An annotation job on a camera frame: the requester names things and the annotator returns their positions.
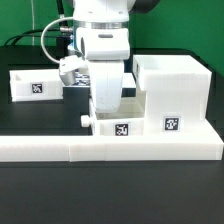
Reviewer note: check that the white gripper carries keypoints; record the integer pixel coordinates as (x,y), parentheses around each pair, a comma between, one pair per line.
(104,51)

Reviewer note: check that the white drawer box with tag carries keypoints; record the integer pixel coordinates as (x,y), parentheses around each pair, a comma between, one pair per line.
(127,121)

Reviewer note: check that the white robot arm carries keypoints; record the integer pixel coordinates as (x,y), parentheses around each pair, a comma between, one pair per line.
(108,14)

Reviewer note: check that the white base tag plate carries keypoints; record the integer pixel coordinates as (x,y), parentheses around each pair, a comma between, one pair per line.
(127,88)

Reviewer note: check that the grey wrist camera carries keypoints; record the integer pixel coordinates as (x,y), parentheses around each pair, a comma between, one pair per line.
(68,66)

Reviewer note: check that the white drawer cabinet frame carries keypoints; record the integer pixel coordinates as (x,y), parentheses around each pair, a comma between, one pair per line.
(176,92)

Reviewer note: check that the white L-shaped obstacle wall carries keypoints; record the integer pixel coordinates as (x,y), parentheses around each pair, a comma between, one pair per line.
(108,148)

